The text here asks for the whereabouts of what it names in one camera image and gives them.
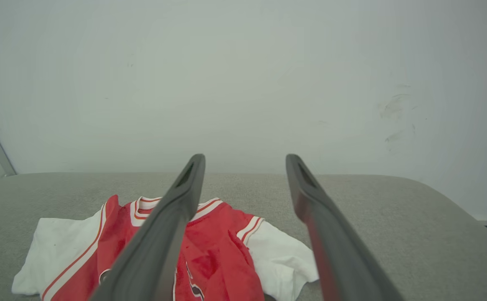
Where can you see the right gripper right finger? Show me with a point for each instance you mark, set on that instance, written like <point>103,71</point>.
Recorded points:
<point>339,251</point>

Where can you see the red and white jersey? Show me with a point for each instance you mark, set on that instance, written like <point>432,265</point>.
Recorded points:
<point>218,251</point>

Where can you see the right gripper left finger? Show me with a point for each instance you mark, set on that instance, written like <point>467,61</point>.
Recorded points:
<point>151,251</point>

